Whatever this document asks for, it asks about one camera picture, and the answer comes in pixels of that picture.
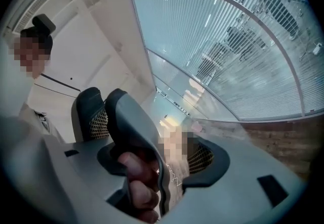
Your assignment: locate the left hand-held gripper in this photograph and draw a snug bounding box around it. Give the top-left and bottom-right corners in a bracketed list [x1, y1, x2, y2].
[104, 88, 170, 219]

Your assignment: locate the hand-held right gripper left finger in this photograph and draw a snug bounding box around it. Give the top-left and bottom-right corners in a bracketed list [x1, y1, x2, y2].
[97, 141, 128, 176]

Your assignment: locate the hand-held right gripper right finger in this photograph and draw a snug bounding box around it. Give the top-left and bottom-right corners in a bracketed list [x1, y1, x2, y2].
[181, 138, 230, 190]

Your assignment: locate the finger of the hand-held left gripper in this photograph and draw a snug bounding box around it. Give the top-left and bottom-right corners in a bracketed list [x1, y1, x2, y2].
[70, 86, 110, 143]

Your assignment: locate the person's left hand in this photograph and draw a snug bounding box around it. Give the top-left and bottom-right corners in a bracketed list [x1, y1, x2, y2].
[117, 152, 161, 221]

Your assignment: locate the rectangular black-framed ceiling light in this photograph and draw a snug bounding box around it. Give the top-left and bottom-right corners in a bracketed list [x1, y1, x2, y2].
[32, 73, 82, 92]

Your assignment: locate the frosted glass panel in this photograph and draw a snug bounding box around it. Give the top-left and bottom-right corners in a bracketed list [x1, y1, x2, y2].
[148, 50, 240, 122]

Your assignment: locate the person's light short-sleeved shirt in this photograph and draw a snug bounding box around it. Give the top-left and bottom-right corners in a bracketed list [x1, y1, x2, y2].
[15, 101, 66, 144]

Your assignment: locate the person's head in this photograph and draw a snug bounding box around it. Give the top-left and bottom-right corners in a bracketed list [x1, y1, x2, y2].
[12, 28, 54, 79]

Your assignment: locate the long ceiling air vent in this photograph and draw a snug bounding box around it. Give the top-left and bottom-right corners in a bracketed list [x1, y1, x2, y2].
[7, 0, 68, 34]

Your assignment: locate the black office chair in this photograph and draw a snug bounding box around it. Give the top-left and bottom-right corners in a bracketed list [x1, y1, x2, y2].
[197, 25, 268, 84]
[236, 0, 306, 40]

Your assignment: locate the black head-worn camera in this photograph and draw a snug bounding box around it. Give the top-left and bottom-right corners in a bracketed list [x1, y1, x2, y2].
[32, 14, 56, 39]

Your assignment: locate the glass partition frame post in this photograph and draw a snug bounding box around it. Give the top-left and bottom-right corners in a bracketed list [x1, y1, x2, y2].
[129, 0, 306, 116]

